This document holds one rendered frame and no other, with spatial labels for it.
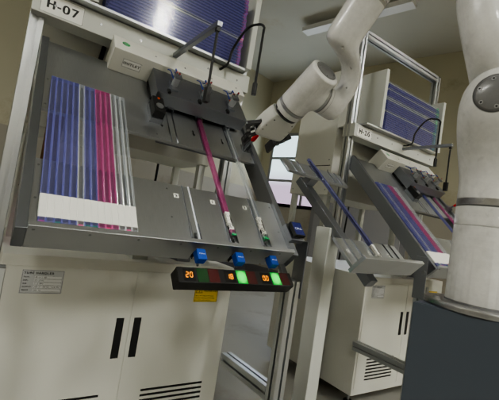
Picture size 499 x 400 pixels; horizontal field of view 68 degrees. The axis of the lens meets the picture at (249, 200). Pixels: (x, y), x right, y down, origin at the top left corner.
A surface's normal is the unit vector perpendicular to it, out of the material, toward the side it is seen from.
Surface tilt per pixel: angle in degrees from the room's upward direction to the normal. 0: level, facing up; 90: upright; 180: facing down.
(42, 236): 137
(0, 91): 90
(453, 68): 90
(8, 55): 90
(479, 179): 95
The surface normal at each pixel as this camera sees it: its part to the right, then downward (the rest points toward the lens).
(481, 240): -0.73, -0.15
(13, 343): 0.56, 0.04
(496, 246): -0.36, -0.11
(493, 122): -0.60, 0.46
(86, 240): 0.26, 0.76
